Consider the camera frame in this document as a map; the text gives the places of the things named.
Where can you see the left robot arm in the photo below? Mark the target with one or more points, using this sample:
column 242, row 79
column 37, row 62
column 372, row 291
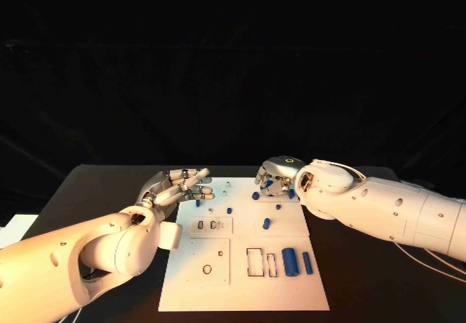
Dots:
column 53, row 267

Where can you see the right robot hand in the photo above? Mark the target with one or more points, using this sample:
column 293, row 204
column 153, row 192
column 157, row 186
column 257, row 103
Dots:
column 280, row 166

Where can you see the white task board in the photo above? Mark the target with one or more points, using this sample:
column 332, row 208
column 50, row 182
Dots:
column 239, row 292

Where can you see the large blue cylinder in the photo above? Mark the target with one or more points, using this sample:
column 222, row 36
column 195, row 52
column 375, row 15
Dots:
column 290, row 262

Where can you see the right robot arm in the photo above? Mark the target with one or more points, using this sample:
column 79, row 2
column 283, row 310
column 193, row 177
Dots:
column 382, row 209

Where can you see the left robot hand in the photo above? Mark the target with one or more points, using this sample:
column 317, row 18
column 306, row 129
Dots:
column 170, row 191

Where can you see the white flat panel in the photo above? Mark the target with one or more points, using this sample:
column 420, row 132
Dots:
column 16, row 229

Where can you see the thin long blue cylinder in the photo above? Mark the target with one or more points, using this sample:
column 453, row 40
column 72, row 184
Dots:
column 307, row 263

